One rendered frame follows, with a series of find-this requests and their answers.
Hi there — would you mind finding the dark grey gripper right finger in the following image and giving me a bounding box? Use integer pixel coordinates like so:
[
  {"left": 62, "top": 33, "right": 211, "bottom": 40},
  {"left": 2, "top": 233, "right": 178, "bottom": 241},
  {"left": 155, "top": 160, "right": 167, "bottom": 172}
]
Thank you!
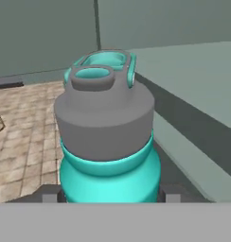
[{"left": 156, "top": 183, "right": 214, "bottom": 204}]

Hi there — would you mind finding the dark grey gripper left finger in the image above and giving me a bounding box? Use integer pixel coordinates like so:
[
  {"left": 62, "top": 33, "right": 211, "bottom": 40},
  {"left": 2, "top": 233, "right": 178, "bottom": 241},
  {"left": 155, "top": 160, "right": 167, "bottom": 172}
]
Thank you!
[{"left": 6, "top": 183, "right": 65, "bottom": 204}]

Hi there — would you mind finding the teal water bottle grey lid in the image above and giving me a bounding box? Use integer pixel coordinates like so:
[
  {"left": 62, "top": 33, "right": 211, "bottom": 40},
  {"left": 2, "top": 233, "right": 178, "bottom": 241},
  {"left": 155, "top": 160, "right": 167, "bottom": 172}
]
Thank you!
[{"left": 53, "top": 48, "right": 162, "bottom": 204}]

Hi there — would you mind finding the grey-green counter cabinet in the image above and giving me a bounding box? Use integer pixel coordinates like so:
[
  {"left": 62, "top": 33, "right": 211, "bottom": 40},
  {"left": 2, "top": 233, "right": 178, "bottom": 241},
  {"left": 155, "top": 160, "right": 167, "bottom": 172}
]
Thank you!
[{"left": 126, "top": 41, "right": 231, "bottom": 204}]

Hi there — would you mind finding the grey-green cabinet run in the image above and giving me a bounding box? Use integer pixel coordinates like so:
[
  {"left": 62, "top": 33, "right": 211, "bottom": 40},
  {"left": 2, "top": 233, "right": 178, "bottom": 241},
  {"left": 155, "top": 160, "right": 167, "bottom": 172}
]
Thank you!
[{"left": 0, "top": 0, "right": 231, "bottom": 79}]

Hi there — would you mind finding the dark grey floor vent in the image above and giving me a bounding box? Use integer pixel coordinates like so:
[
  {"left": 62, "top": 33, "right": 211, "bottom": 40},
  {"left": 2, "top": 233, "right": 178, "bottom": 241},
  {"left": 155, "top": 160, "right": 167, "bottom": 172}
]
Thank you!
[{"left": 0, "top": 77, "right": 25, "bottom": 90}]

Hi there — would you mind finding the thin dark curved wire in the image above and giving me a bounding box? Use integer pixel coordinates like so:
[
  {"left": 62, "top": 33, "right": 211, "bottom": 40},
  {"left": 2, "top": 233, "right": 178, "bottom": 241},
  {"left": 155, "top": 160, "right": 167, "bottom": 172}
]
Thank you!
[{"left": 0, "top": 105, "right": 7, "bottom": 134}]

